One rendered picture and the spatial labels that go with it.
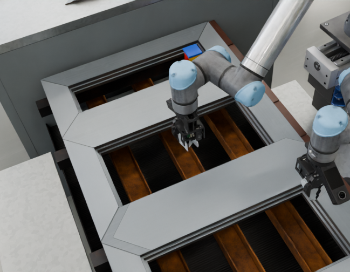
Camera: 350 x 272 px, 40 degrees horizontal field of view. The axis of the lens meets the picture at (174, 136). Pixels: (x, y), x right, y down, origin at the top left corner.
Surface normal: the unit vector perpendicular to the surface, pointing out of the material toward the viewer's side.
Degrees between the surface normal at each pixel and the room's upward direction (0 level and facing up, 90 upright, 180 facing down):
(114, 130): 0
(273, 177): 0
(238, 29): 90
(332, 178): 29
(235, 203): 0
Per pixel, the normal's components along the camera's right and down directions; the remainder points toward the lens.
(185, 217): -0.08, -0.62
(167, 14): 0.40, 0.69
